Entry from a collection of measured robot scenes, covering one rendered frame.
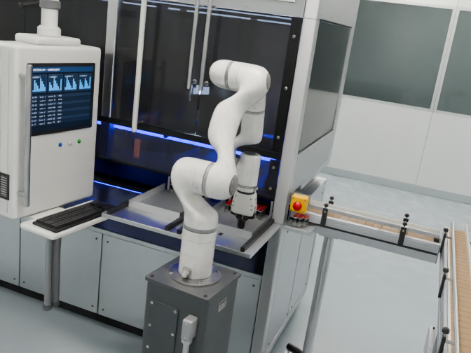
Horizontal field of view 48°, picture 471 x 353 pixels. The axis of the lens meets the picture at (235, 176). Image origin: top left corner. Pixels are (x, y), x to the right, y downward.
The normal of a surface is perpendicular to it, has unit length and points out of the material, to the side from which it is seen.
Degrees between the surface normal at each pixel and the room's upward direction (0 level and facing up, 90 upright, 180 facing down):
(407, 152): 90
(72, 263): 90
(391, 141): 90
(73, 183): 90
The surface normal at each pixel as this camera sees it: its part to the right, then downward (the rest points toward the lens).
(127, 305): -0.36, 0.22
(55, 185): 0.88, 0.24
